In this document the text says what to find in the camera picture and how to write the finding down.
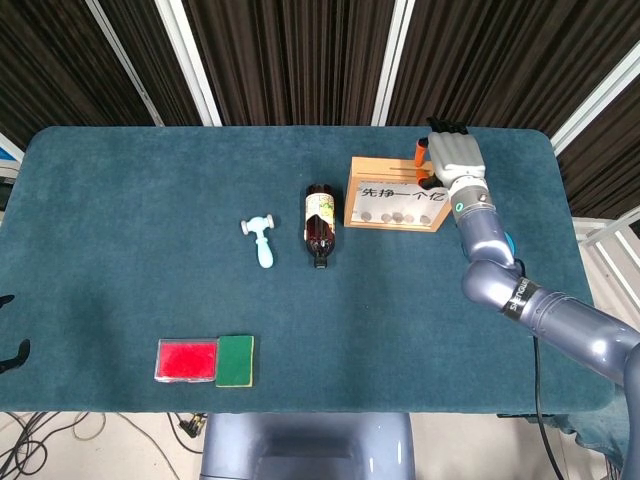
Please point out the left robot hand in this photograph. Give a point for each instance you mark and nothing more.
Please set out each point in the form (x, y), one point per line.
(22, 350)

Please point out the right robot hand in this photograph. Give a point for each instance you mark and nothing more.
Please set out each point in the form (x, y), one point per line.
(457, 155)

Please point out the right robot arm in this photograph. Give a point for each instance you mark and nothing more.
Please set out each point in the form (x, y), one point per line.
(485, 240)

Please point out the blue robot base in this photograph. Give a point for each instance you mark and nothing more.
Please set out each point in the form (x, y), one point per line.
(305, 445)

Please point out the small silver coin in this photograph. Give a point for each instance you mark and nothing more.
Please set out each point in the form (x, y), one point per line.
(409, 218)
(425, 219)
(386, 217)
(397, 216)
(366, 216)

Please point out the blue round disc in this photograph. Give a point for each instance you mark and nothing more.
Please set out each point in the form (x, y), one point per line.
(510, 242)

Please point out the brown glass bottle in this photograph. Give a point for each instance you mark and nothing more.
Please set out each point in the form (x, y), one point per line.
(320, 235)

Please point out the clear case with red pad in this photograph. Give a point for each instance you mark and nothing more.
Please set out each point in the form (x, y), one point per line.
(187, 360)

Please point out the dark pleated curtain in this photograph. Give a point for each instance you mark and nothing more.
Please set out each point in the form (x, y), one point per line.
(300, 60)

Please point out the black power plug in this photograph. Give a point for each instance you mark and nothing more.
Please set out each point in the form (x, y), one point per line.
(192, 426)

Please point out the teal table cloth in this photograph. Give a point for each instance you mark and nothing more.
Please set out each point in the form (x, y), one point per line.
(150, 200)

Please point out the green yellow sponge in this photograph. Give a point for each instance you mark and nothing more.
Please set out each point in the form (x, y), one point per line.
(235, 361)

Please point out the light blue toy hammer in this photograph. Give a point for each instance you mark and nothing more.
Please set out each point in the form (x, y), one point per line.
(262, 247)

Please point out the wooden coin bank frame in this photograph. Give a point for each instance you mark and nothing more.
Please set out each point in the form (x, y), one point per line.
(380, 172)

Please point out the white partition post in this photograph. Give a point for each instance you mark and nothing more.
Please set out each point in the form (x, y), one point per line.
(189, 60)
(392, 60)
(595, 102)
(123, 60)

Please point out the white metal frame rack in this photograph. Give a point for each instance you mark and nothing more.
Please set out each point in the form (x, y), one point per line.
(600, 235)

